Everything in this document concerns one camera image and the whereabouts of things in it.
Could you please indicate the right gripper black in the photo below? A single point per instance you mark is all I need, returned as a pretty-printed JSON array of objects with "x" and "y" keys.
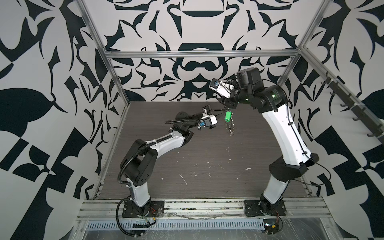
[{"x": 228, "y": 102}]

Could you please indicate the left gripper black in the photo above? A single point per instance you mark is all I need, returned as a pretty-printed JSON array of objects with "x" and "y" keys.
[{"x": 215, "y": 112}]

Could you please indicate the green plastic key tag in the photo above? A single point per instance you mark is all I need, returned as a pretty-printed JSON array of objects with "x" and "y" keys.
[{"x": 228, "y": 116}]

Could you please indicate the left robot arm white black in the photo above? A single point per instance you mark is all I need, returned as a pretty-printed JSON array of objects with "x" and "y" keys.
[{"x": 138, "y": 165}]

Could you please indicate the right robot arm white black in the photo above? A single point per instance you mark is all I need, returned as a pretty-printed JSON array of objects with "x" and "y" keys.
[{"x": 248, "y": 88}]

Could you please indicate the small electronics board green led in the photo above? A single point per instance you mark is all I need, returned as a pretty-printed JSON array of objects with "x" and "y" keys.
[{"x": 272, "y": 227}]

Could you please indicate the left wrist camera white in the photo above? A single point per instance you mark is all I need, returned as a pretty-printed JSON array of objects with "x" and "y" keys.
[{"x": 209, "y": 121}]

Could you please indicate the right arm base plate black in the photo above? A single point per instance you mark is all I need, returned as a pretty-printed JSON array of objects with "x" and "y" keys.
[{"x": 258, "y": 208}]

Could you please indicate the white slotted cable duct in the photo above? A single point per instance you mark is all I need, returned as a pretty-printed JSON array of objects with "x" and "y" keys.
[{"x": 207, "y": 224}]

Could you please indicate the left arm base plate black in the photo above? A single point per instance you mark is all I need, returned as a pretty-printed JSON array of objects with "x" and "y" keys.
[{"x": 149, "y": 210}]

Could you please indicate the grey wall hook rack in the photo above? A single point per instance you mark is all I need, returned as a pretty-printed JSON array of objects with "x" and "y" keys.
[{"x": 351, "y": 102}]

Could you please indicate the aluminium front rail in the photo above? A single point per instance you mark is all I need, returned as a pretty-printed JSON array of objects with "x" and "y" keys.
[{"x": 207, "y": 209}]

